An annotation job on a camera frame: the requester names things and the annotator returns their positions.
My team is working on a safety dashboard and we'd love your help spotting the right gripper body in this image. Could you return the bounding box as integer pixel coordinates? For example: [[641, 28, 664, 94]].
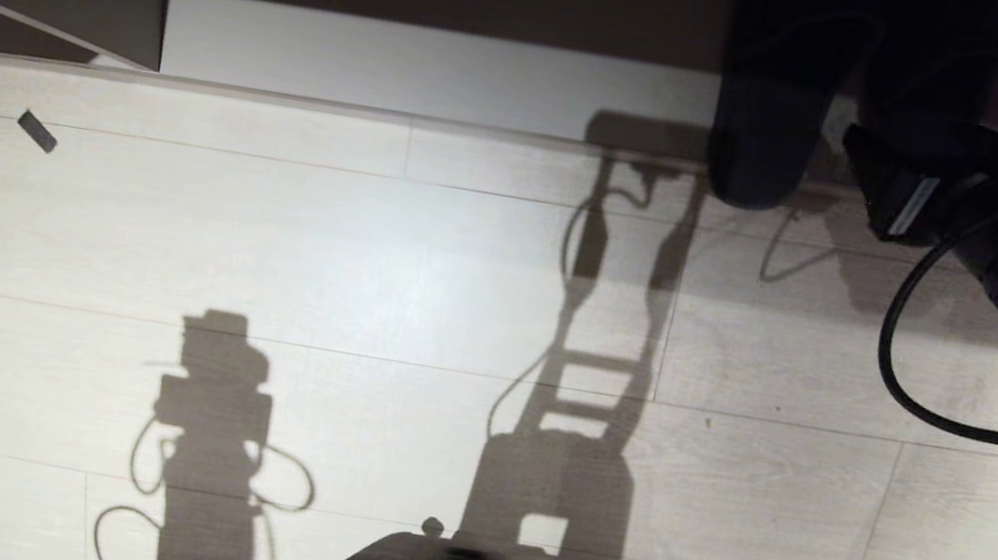
[[826, 103, 998, 260]]

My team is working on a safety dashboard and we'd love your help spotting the black slipper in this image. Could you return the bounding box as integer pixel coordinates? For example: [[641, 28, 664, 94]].
[[699, 0, 879, 227]]

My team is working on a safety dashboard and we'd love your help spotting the small grey wedge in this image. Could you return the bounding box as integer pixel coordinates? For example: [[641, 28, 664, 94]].
[[12, 107, 64, 156]]

